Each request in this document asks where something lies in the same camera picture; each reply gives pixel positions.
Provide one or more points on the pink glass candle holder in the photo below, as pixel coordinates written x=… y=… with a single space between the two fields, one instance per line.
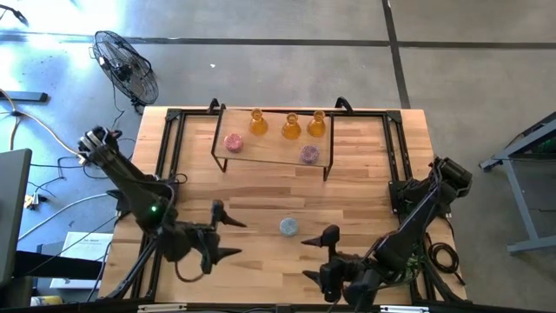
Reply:
x=233 y=142

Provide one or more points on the blue glass candle holder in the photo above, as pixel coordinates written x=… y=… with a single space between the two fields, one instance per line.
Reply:
x=289 y=227

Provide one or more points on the amber glass candle holder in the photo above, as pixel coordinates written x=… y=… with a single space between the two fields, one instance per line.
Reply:
x=316 y=127
x=258 y=124
x=291 y=129

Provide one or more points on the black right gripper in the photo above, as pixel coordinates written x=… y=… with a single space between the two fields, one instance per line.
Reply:
x=360 y=278

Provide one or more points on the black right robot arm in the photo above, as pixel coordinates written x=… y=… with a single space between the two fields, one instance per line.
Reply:
x=412 y=217

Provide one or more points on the black floor bar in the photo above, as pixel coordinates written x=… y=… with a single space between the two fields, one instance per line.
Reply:
x=26 y=97

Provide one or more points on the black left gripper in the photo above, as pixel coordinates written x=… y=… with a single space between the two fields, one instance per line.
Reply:
x=187 y=243

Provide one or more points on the silver metal plate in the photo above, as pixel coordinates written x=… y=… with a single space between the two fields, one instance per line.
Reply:
x=404 y=309
x=160 y=308

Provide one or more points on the wooden shelf riser black frame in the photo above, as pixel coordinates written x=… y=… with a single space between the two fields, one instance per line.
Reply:
x=269 y=148

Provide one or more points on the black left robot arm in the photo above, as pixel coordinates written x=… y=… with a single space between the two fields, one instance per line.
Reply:
x=130 y=182

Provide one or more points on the yellow object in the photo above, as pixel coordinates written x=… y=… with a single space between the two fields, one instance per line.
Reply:
x=45 y=301

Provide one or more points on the white paper sheet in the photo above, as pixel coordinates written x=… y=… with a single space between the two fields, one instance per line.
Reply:
x=87 y=248

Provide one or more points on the dark flat monitor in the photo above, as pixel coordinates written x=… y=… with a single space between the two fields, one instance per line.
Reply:
x=13 y=208

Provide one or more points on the grey metal desk frame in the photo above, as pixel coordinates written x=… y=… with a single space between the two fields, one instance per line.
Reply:
x=521 y=204

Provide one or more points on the black metal table frame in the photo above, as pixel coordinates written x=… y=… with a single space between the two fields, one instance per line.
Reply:
x=173 y=115

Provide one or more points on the black floor fan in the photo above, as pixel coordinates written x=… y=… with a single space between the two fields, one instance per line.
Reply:
x=126 y=69

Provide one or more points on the purple glass candle holder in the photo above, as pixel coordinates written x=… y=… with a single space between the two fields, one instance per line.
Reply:
x=309 y=154

